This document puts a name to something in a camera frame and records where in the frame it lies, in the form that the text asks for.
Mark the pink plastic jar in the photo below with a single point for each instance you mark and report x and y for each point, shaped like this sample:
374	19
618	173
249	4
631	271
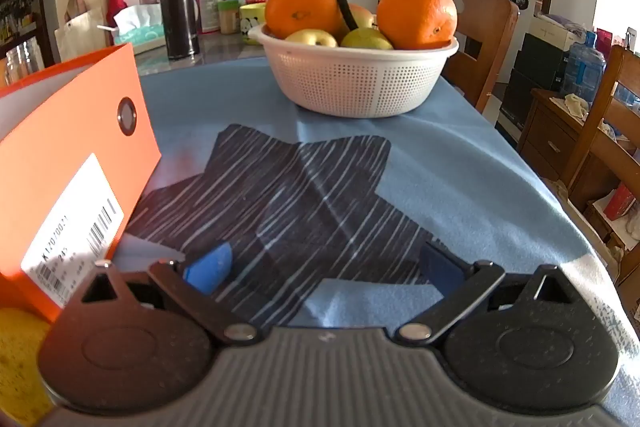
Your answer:
209	9

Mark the reddish yellow apple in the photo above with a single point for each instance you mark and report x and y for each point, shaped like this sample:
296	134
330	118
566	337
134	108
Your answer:
363	16

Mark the large orange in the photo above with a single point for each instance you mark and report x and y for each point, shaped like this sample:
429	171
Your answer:
415	14
300	7

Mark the yellow panda mug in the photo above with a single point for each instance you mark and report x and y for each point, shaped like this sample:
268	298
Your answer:
251	24

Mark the clear glass jar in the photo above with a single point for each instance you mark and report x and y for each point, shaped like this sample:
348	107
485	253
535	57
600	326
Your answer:
22	59

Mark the white perforated plastic basket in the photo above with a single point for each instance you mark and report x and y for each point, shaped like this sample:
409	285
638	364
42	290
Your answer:
350	82

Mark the wooden dining chair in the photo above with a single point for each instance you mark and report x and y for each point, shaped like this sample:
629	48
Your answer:
607	122
490	37

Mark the teal tissue box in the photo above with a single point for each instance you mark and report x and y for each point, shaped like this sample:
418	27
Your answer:
140	29

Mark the blue water jug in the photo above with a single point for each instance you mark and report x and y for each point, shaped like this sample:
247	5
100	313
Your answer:
582	69

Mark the green-lidded jar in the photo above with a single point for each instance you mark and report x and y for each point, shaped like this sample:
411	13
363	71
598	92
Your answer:
229	18

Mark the green-yellow pear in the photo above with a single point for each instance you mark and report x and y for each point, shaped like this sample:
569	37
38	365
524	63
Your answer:
365	40

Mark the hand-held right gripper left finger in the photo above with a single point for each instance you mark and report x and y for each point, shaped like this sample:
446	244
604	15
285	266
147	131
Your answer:
210	269

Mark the yellow citrus fruit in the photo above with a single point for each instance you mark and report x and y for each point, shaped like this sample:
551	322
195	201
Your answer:
20	357

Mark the black stem piece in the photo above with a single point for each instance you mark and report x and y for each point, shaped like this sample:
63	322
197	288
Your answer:
346	9

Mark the black box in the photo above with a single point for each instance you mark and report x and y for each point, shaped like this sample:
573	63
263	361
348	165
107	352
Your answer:
535	77

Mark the white box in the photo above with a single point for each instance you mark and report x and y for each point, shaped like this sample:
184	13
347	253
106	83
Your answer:
552	32

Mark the brown paper bag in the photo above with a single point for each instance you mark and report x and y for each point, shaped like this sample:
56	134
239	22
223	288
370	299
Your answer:
80	22

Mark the blue star-print tablecloth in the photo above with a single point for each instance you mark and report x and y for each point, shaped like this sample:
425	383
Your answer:
450	167

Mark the wooden drawer cabinet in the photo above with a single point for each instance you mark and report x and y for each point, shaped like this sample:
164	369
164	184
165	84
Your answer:
550	137

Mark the orange cardboard box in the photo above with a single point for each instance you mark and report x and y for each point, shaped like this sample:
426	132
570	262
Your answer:
75	122

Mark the red packet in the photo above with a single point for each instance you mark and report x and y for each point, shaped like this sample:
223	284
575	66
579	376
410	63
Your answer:
619	202

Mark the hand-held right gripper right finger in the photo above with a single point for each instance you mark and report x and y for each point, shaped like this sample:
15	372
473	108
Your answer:
440	271

